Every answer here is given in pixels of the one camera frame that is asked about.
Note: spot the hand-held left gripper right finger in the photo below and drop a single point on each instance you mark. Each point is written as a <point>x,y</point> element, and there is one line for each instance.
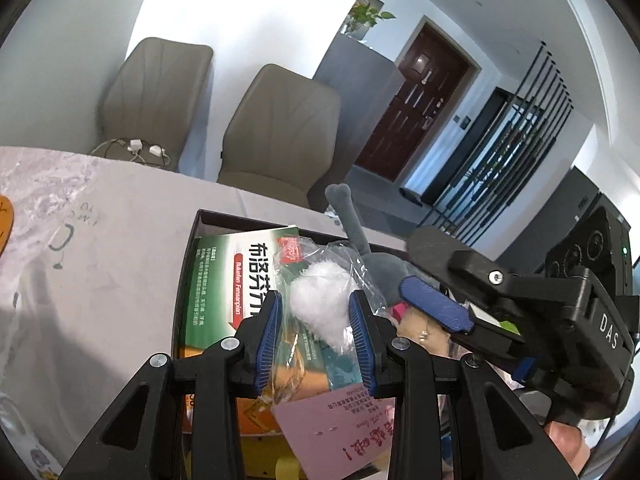
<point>362,345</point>

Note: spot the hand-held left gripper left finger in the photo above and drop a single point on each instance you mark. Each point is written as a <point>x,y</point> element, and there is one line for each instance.
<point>267,340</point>

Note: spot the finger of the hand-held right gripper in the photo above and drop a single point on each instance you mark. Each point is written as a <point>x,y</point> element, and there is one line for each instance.
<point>480,270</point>
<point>435,305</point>

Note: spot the clear packet with white pompom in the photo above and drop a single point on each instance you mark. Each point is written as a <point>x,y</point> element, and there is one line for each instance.
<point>320,300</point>

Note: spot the black storage box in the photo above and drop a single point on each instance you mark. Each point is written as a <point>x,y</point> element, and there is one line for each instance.
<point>181,300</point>

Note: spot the person's right hand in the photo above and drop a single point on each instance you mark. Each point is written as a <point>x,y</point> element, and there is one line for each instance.
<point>565,445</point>

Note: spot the dark grey textured object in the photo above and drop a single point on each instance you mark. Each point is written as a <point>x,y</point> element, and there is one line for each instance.
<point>430,245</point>

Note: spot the green medicine box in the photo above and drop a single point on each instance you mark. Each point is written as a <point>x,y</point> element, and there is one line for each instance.
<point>225,285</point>

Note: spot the dark grey refrigerator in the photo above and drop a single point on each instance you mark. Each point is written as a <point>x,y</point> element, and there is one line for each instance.
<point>550,210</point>

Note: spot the dark floor mat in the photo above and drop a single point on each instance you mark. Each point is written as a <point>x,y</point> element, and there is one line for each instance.
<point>415,196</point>

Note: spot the grey plush toy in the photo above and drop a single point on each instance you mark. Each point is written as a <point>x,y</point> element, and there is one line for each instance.
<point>350,220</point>

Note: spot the yellow plastic clip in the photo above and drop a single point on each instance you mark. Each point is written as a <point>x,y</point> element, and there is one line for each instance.
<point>280,467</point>

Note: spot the black framed glass door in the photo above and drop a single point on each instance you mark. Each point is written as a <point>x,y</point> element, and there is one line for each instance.
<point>480,125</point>

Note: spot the black slat partition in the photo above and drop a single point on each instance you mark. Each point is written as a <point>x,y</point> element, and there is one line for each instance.
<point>525,125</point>

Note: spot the dark brown entrance door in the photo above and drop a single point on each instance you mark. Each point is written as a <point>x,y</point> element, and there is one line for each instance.
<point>415,100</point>

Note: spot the beige dining chair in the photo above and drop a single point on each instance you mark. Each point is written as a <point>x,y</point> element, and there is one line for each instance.
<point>280,130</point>
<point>160,90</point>

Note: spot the grey cabinet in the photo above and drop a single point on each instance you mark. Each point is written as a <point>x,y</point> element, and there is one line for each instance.
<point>350,75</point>

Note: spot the green potted plant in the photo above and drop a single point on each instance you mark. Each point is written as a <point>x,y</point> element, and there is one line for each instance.
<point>367,15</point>

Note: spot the orange round coaster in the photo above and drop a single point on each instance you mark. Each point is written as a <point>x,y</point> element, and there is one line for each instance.
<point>5,225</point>

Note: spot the wall switch panel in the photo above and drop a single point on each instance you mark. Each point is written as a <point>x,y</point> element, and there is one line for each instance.
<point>461,121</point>

